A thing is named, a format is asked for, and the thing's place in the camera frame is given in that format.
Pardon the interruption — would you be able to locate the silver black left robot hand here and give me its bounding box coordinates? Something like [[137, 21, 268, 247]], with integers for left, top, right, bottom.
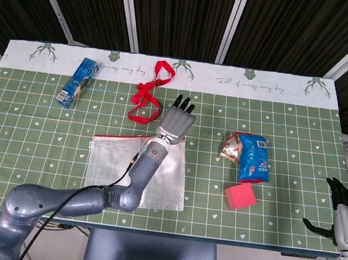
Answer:
[[154, 92, 200, 147]]

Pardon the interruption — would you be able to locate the clear zip mesh pouch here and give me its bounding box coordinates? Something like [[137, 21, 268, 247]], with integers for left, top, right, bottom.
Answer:
[[81, 128, 193, 214]]

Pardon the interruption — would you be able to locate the blue snack bag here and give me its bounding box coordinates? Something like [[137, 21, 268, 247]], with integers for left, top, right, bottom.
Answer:
[[230, 132, 276, 186]]

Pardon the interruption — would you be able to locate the pink foam cube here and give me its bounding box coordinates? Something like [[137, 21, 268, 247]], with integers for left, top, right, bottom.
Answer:
[[222, 179, 259, 213]]

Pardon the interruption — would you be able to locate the blue rectangular carton box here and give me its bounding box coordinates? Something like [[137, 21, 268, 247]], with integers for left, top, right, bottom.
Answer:
[[55, 54, 103, 113]]

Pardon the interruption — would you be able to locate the green grid tablecloth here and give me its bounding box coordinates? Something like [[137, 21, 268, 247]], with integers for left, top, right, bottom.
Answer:
[[0, 35, 348, 257]]

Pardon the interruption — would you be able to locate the grey robot torso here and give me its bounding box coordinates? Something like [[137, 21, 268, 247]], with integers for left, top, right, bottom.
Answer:
[[81, 227, 221, 260]]

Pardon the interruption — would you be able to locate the red ribbon lanyard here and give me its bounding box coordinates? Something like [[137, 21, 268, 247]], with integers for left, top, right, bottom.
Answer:
[[126, 57, 178, 128]]

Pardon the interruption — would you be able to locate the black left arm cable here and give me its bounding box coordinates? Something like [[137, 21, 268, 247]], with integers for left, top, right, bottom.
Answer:
[[16, 139, 142, 260]]

